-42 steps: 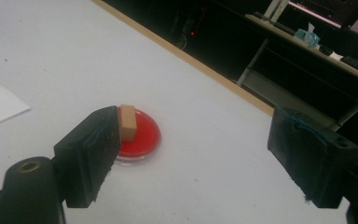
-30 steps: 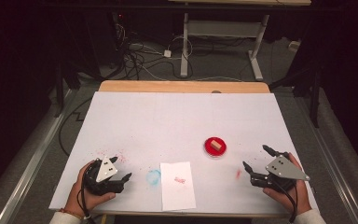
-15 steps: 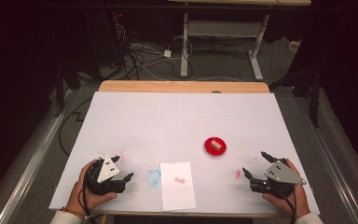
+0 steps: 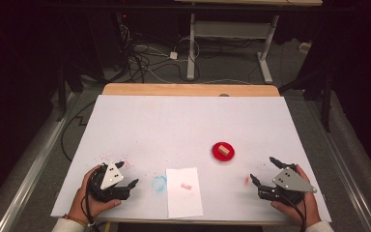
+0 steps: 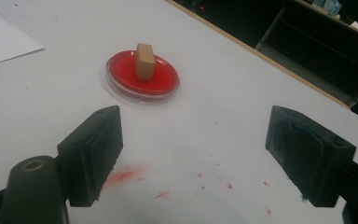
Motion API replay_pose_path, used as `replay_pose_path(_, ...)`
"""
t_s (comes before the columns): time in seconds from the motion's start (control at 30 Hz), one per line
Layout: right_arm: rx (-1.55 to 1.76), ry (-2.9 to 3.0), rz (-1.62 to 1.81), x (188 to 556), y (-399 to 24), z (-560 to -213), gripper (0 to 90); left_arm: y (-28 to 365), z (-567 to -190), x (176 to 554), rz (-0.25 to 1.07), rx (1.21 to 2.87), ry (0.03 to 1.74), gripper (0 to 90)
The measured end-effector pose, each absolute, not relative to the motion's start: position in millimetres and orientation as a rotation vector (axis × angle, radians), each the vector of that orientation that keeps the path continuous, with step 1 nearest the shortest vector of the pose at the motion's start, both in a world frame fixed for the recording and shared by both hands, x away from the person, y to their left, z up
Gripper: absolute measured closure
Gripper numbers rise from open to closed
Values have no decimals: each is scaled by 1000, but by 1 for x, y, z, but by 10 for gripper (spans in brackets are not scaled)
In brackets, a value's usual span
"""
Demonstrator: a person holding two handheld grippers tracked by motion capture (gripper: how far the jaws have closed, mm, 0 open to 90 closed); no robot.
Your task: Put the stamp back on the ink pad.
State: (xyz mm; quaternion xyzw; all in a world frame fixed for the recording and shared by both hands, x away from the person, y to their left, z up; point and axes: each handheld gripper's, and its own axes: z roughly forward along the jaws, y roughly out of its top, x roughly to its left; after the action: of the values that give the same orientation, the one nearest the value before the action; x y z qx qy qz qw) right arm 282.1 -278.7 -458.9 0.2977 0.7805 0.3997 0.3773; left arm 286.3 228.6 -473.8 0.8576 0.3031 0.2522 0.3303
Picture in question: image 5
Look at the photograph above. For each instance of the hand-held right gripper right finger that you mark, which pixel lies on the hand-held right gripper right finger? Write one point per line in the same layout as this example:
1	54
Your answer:
310	155

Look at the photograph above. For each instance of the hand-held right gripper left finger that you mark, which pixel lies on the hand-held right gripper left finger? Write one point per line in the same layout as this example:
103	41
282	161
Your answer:
90	155

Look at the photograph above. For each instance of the round red dish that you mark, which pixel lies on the round red dish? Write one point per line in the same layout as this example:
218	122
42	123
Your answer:
122	73

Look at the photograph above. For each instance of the small wooden block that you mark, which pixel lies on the small wooden block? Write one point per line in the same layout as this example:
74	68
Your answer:
145	63

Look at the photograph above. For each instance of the white board table cover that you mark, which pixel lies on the white board table cover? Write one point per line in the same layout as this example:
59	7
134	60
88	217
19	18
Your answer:
199	109

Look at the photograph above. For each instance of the white paper sheet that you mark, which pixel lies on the white paper sheet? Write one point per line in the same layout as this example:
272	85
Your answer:
3	37

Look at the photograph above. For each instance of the teal item on desk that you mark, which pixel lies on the teal item on desk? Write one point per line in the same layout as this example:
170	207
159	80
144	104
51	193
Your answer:
332	6

